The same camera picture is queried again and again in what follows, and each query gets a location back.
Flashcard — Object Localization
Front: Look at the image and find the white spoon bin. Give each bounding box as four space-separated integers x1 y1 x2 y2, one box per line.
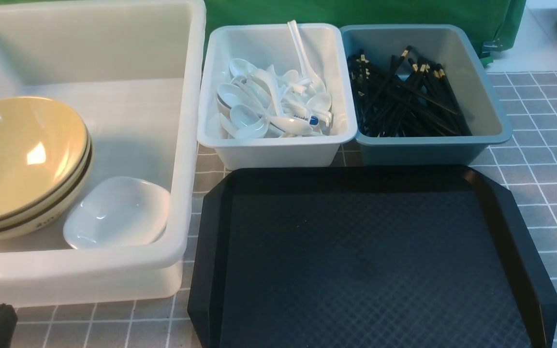
197 23 358 171

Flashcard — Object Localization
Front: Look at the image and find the large white plastic tub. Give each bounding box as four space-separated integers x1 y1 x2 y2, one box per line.
0 0 206 307

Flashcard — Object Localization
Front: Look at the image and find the grey checked tablecloth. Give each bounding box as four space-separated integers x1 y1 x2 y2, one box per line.
13 71 557 348

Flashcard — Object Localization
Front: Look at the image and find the white ceramic soup spoon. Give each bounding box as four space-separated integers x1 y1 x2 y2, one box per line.
266 116 313 136

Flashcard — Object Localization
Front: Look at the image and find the pile of white spoons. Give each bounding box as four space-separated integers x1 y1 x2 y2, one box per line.
215 58 334 139

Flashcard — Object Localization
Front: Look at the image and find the lower yellow noodle bowl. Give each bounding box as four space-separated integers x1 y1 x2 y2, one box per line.
0 131 92 232

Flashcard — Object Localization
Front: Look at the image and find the white dish in tub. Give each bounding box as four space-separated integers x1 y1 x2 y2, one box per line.
63 176 171 249

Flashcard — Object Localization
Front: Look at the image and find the bottom cream noodle bowl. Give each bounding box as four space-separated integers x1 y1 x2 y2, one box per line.
0 146 94 240

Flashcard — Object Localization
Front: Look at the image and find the long white ladle spoon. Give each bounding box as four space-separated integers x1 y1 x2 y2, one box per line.
287 20 326 93

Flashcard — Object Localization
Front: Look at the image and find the black serving tray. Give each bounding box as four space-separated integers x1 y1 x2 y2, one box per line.
188 165 557 348

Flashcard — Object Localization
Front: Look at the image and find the blue-grey chopstick bin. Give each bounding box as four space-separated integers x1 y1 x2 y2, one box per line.
340 24 513 165

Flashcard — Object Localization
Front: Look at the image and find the green cloth backdrop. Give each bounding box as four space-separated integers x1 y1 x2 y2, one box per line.
205 0 526 62

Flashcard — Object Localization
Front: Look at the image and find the pile of black chopsticks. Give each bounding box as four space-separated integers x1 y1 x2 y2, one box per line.
347 45 472 137

